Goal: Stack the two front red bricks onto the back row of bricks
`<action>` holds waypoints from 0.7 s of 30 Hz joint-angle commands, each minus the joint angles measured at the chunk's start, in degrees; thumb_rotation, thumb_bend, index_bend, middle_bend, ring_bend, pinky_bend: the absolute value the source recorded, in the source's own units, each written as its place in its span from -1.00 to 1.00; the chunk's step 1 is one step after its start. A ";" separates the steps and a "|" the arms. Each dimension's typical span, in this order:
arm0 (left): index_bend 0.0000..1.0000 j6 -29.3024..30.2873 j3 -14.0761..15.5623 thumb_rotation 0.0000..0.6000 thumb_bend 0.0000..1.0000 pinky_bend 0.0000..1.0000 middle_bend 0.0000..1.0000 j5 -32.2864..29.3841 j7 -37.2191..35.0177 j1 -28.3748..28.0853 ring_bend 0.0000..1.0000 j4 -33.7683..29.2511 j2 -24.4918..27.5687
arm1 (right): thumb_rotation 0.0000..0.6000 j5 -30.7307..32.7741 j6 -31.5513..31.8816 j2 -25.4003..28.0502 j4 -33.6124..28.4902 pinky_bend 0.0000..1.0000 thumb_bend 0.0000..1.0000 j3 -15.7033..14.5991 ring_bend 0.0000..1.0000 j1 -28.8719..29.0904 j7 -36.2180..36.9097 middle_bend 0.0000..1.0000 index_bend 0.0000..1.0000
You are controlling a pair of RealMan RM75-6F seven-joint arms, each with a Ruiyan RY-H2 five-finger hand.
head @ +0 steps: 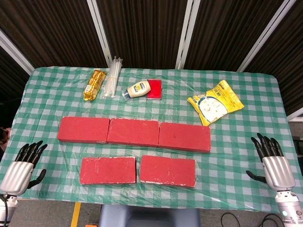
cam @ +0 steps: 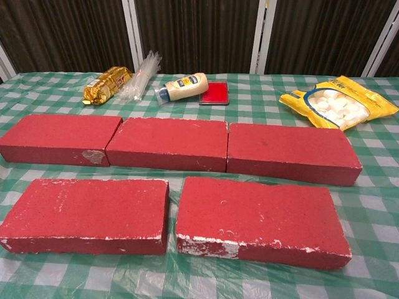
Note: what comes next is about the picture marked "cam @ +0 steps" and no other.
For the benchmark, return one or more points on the red ink pad case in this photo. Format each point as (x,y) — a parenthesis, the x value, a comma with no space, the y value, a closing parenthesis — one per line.
(216,93)

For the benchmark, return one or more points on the white partition post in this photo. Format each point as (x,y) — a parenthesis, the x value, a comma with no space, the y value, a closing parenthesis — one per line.
(7,63)
(263,34)
(132,34)
(381,43)

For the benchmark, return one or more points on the gold foil snack packet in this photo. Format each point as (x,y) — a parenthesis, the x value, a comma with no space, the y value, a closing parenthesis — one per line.
(106,85)

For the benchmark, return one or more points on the red brick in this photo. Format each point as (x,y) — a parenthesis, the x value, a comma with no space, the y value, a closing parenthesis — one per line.
(56,137)
(286,146)
(168,140)
(258,215)
(84,211)

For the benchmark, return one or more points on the green checked tablecloth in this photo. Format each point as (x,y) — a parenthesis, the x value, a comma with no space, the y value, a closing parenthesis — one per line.
(199,280)

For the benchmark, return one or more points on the mayonnaise squeeze bottle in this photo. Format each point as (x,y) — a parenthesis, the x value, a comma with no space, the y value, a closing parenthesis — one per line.
(187,85)

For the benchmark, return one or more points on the yellow marshmallow bag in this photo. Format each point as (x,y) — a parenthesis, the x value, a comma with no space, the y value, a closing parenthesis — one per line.
(327,106)

